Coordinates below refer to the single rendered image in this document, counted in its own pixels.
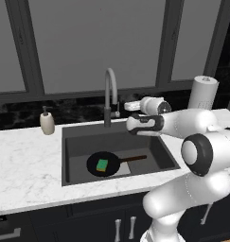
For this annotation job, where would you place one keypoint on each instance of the grey arched tap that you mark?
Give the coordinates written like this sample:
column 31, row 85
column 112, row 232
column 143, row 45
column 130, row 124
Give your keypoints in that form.
column 107, row 110

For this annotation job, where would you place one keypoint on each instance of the dark dishwasher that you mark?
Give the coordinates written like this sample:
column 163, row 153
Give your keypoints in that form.
column 12, row 225

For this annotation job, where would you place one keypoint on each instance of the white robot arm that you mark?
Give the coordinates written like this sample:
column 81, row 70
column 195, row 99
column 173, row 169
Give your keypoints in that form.
column 195, row 192

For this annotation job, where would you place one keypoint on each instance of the green and yellow sponge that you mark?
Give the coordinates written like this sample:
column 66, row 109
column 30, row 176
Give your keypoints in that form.
column 102, row 165

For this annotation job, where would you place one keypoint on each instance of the window with dark frame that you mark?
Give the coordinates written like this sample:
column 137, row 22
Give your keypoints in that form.
column 97, row 47

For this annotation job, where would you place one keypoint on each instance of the white paper towel roll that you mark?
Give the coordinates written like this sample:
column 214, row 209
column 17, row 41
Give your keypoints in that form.
column 202, row 93

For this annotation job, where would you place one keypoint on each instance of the dark panel under sink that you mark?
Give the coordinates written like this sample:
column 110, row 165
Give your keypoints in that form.
column 107, row 204

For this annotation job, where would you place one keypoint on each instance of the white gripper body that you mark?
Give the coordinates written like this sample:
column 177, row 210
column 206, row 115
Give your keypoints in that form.
column 132, row 106

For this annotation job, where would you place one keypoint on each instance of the dark cupboard door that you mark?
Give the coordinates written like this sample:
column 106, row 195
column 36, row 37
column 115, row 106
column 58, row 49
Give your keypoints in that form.
column 219, row 220
column 88, row 228
column 139, row 225

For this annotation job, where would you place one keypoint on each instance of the dark grey sink basin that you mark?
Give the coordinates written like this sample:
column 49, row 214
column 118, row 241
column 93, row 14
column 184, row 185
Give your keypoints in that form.
column 88, row 141

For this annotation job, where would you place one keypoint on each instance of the beige soap dispenser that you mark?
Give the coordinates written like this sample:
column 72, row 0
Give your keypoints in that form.
column 47, row 124

